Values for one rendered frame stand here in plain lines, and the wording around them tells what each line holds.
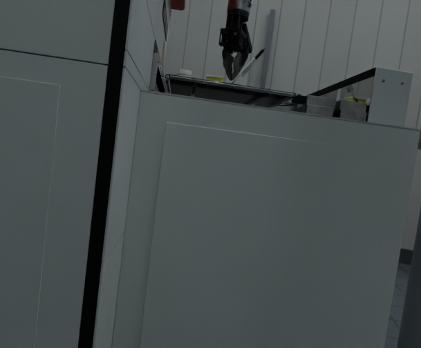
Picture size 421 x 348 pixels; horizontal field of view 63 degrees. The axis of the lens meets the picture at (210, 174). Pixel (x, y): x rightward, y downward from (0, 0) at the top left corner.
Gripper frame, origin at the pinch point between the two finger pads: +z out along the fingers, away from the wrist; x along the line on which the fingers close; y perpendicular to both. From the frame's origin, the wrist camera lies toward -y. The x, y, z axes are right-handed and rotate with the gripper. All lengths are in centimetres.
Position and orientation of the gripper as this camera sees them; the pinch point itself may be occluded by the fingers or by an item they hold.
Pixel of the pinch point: (232, 76)
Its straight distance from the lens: 122.4
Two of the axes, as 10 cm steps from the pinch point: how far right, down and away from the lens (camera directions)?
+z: -1.3, 9.9, 0.7
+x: 9.2, 1.4, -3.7
